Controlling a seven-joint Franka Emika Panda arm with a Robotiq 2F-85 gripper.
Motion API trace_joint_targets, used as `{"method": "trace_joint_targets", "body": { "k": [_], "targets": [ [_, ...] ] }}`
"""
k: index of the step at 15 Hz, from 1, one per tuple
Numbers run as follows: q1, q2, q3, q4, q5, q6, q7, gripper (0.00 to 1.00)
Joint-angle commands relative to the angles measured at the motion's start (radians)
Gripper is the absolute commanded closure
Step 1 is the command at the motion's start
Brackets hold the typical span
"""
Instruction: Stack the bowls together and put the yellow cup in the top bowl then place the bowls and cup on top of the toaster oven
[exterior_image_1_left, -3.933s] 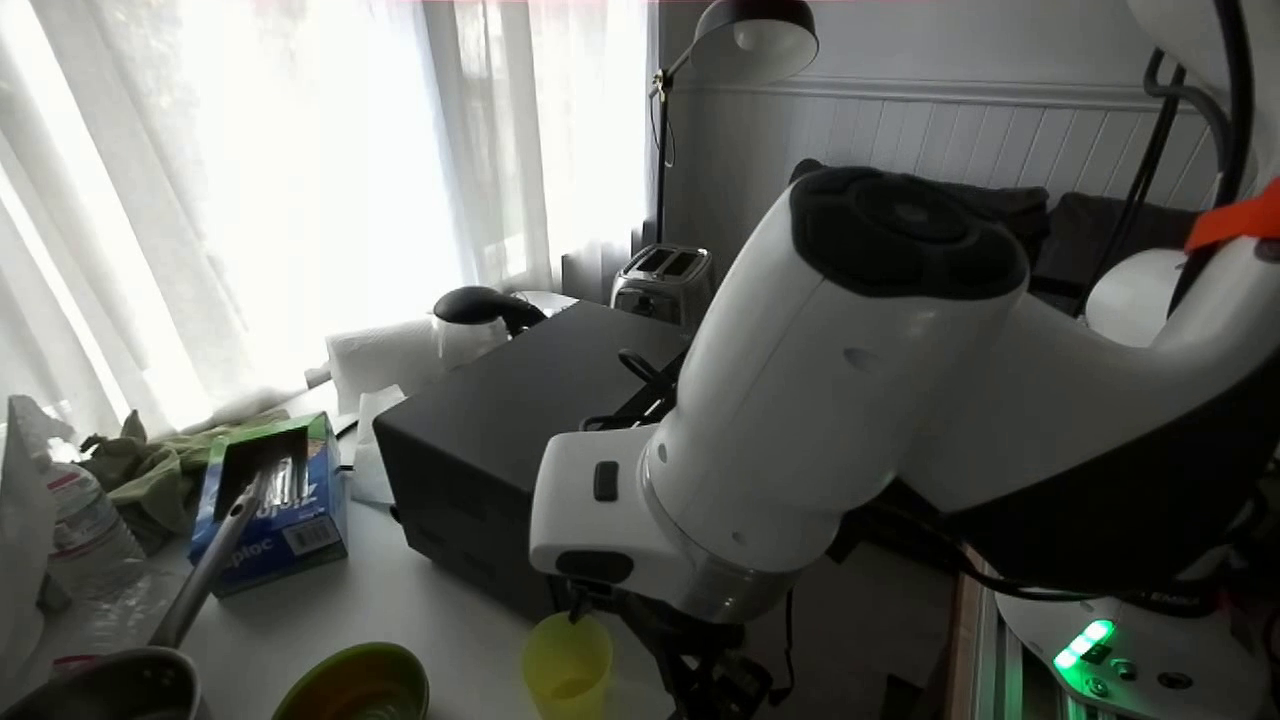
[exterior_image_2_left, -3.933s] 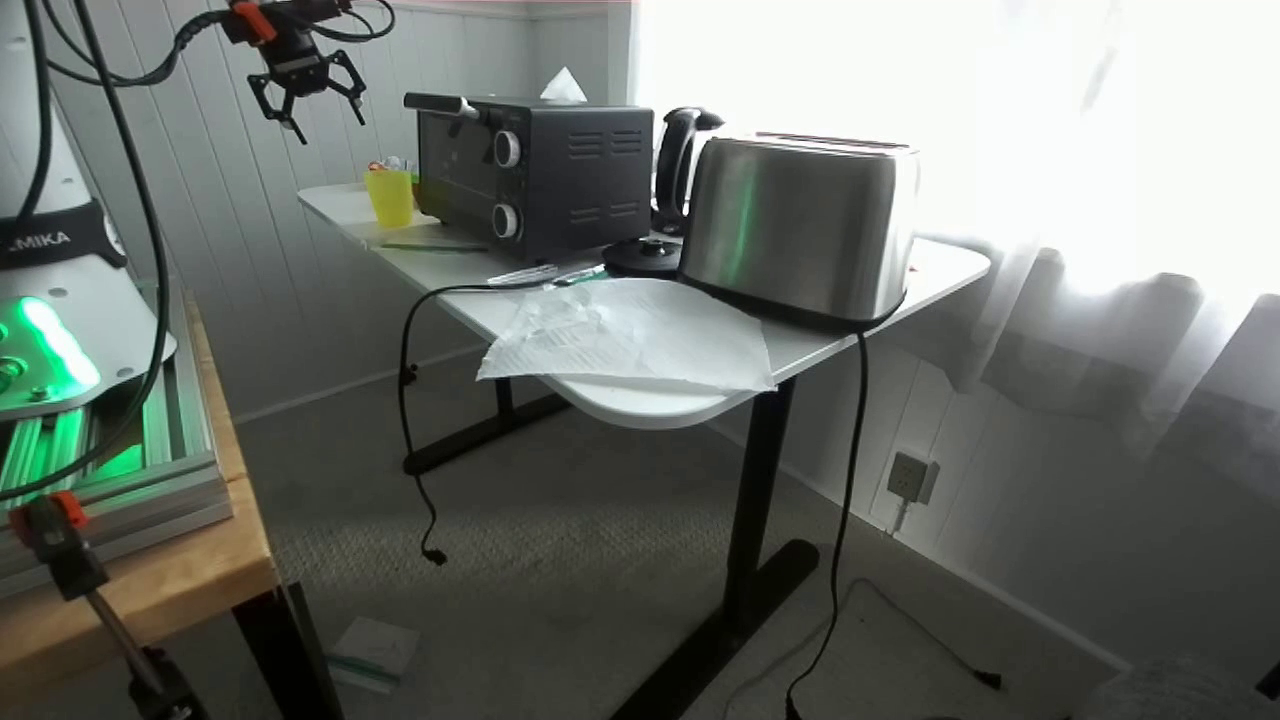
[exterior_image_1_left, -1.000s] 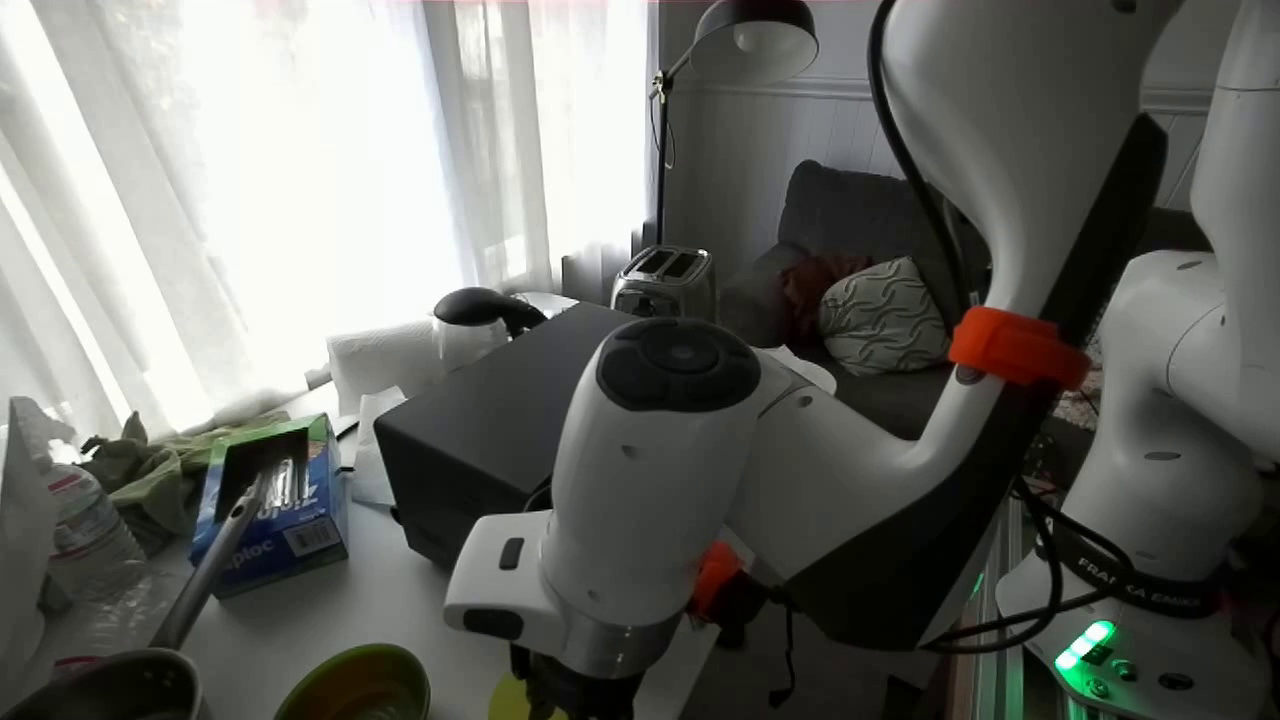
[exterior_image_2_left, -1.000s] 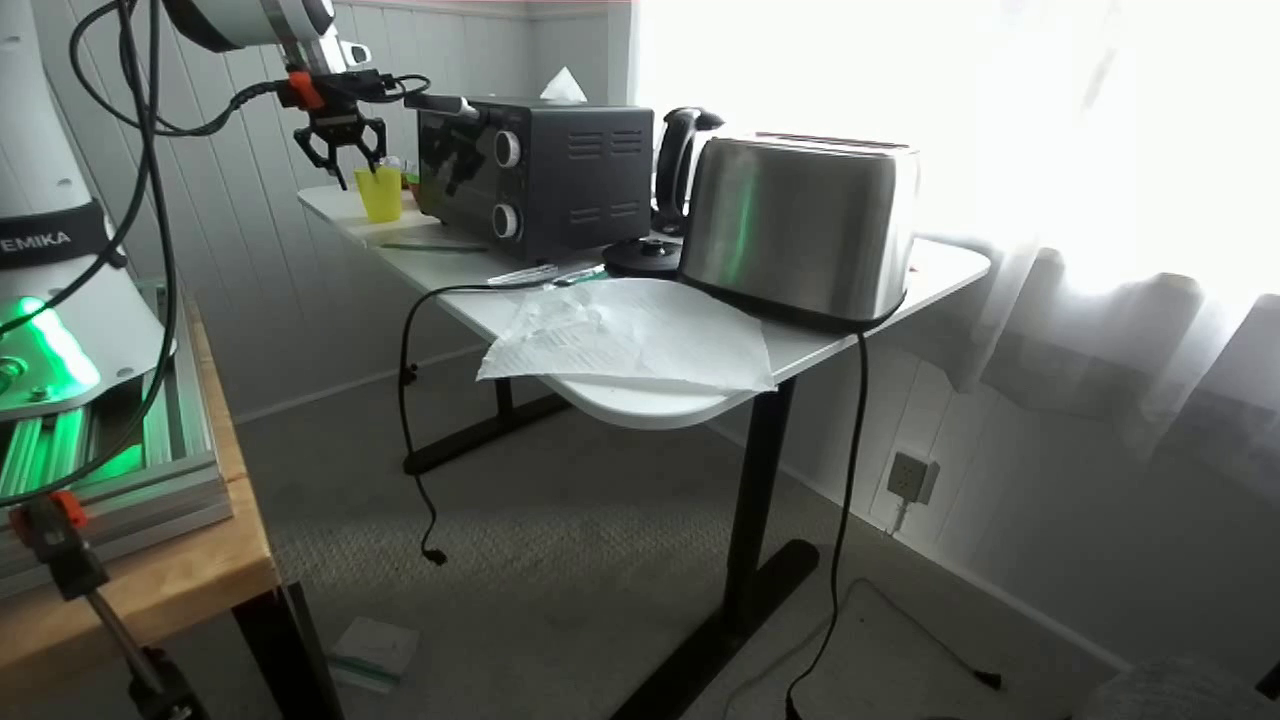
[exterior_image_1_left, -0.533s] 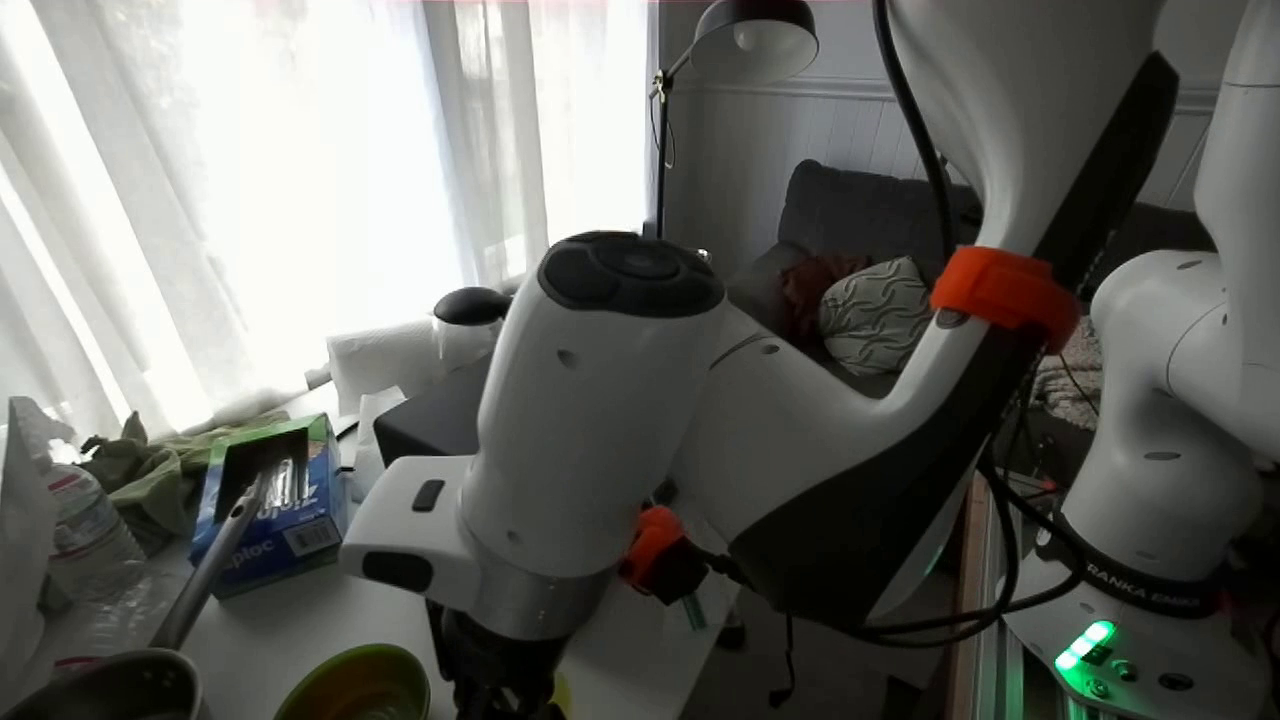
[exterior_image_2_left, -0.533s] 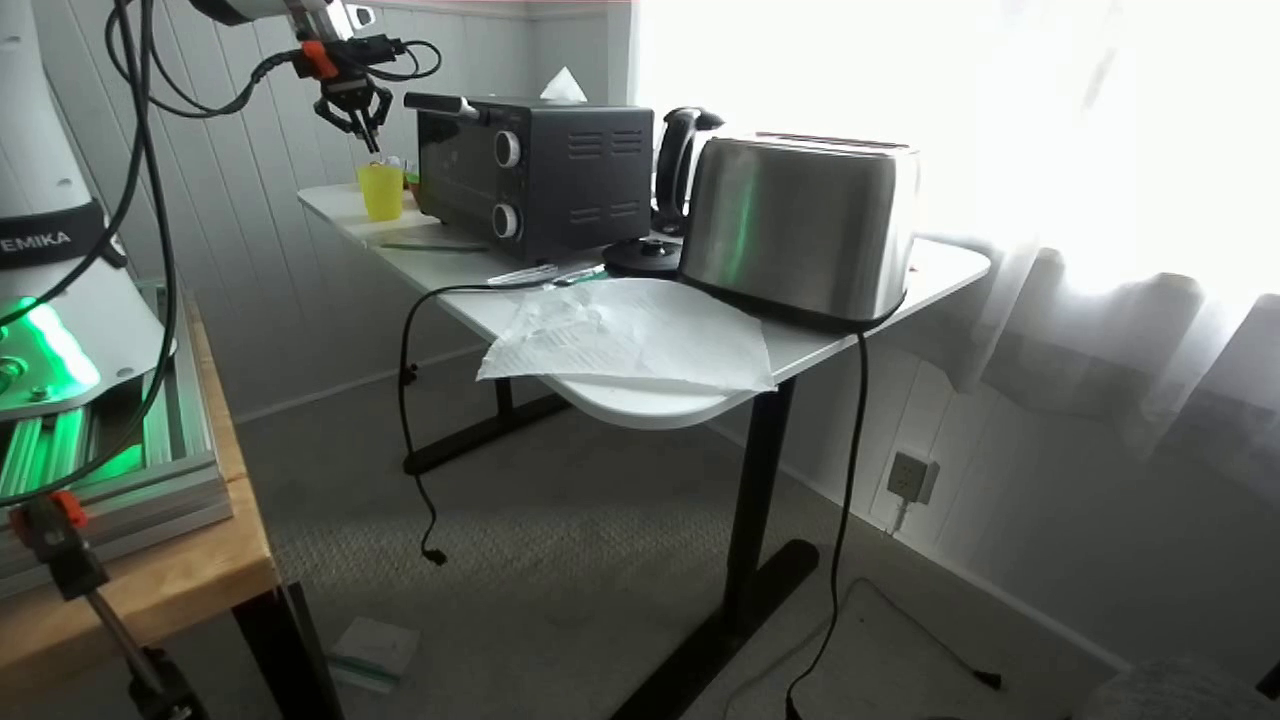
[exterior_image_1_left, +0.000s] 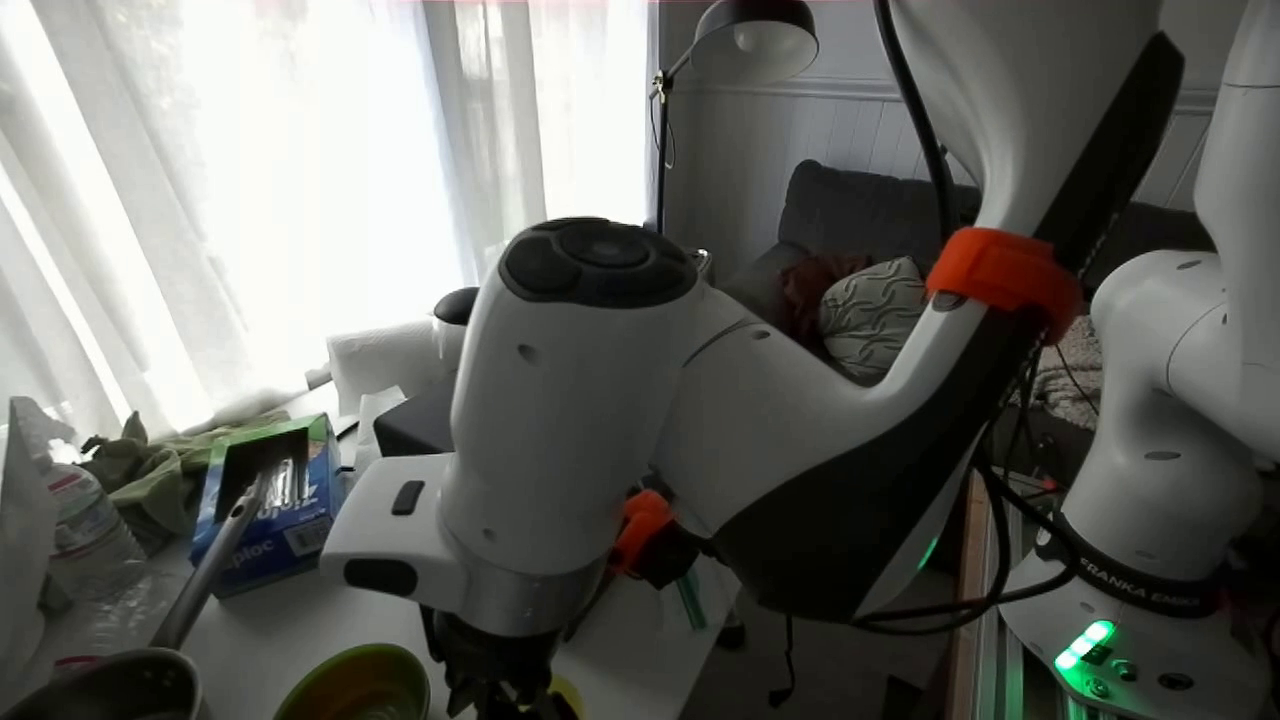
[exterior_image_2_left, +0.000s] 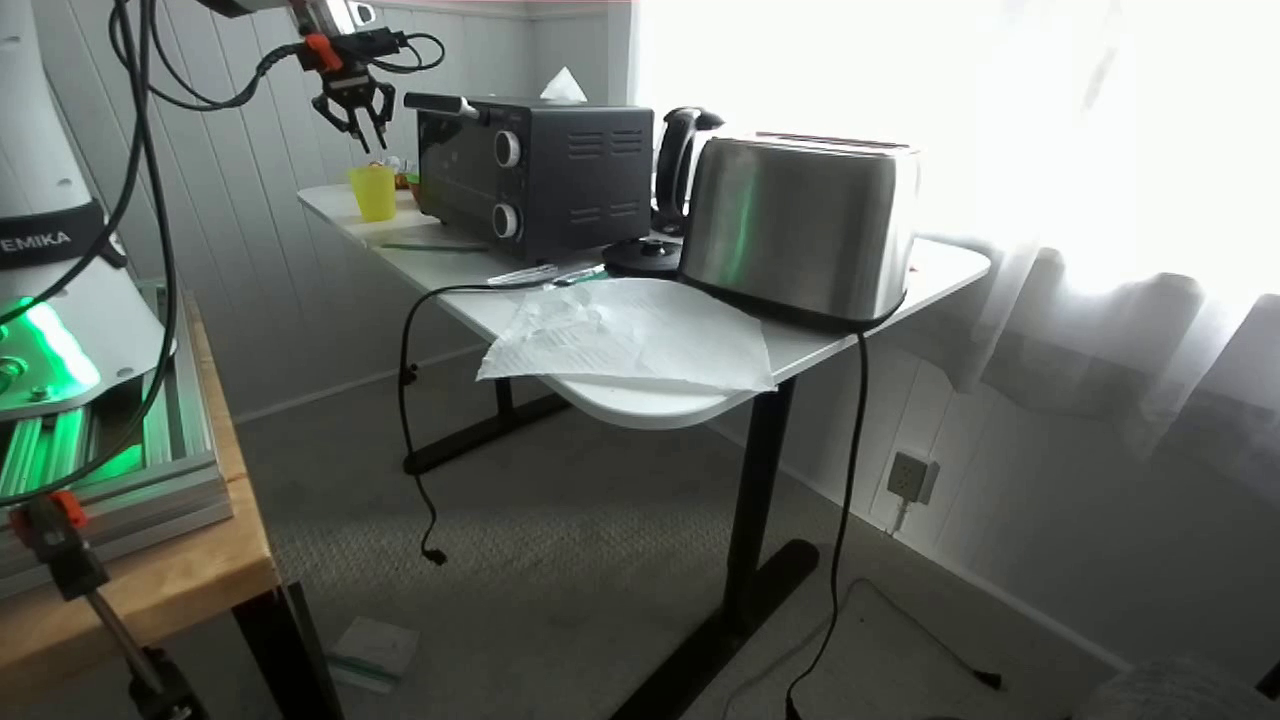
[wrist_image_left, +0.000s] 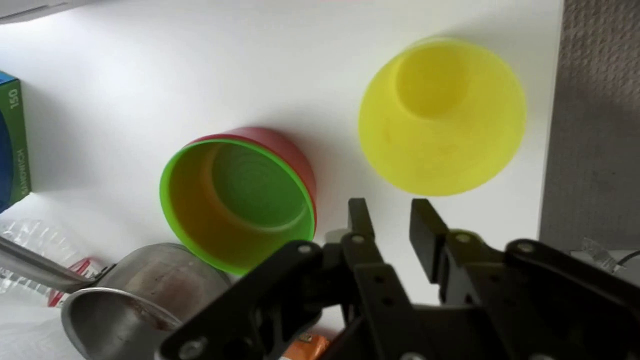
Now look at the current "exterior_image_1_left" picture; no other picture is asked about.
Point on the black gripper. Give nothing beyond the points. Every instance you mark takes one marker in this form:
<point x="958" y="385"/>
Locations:
<point x="494" y="646"/>

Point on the green plastic bowl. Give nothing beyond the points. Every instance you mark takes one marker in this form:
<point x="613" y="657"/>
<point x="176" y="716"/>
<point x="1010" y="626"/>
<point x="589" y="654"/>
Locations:
<point x="355" y="682"/>

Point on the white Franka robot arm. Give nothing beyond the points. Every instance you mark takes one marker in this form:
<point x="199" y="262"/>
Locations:
<point x="586" y="424"/>

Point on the blue cardboard box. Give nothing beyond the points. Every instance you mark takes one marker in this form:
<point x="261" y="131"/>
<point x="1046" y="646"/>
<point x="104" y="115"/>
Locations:
<point x="300" y="513"/>

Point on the black electric kettle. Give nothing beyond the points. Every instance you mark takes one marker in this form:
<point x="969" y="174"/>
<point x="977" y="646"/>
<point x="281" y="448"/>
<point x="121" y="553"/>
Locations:
<point x="456" y="304"/>

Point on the green cloth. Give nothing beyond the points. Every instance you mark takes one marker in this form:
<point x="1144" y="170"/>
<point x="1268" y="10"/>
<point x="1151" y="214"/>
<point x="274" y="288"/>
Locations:
<point x="162" y="464"/>

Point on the clear plastic bag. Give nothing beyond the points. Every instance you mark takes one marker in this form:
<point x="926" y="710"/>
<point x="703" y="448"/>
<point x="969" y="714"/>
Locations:
<point x="54" y="523"/>

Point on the grey patterned pillow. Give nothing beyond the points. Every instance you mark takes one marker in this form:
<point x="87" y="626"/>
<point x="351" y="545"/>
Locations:
<point x="872" y="313"/>

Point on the white sheer curtain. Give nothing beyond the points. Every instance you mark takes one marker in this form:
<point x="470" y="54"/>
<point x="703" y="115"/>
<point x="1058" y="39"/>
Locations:
<point x="265" y="174"/>

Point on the dark grey sofa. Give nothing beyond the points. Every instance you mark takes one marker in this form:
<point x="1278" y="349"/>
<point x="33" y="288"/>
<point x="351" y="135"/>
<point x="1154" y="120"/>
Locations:
<point x="853" y="205"/>

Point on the black desk lamp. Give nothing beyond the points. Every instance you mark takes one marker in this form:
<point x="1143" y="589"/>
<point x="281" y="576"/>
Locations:
<point x="747" y="25"/>

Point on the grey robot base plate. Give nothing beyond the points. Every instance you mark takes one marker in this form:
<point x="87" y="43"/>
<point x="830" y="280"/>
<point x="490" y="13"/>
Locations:
<point x="1133" y="662"/>

